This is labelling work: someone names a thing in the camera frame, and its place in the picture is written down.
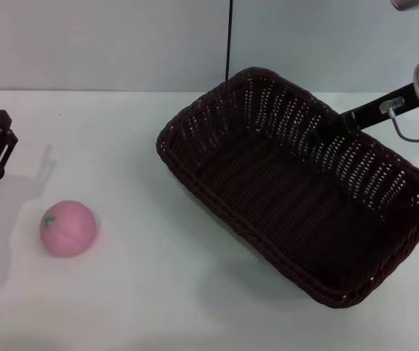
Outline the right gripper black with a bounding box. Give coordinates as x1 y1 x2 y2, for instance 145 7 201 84
314 83 419 146

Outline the dark brown woven basket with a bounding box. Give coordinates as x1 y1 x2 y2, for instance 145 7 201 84
155 67 419 310

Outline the pink peach toy ball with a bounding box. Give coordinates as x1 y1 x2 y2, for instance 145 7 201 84
39 200 99 260

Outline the grey cable with silver plug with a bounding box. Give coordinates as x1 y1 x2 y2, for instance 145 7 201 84
379 97 419 143

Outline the black vertical wall strip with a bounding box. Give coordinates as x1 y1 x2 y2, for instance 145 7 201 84
224 0 235 82

